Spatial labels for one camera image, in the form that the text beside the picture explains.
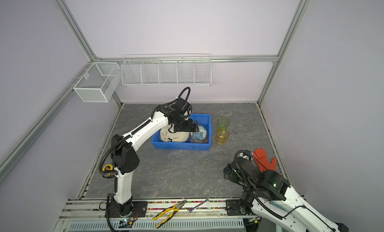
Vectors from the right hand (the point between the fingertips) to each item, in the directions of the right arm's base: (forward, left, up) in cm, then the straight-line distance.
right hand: (230, 173), depth 70 cm
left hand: (+23, +18, +1) cm, 30 cm away
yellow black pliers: (-12, +27, -15) cm, 33 cm away
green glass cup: (+37, -1, -8) cm, 38 cm away
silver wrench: (-13, +19, -16) cm, 28 cm away
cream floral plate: (+28, +36, -11) cm, 47 cm away
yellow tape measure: (+8, +66, -13) cm, 68 cm away
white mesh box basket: (+56, +84, +10) cm, 102 cm away
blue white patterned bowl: (+25, +14, -8) cm, 30 cm away
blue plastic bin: (+42, +11, -12) cm, 45 cm away
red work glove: (+14, -22, -14) cm, 30 cm away
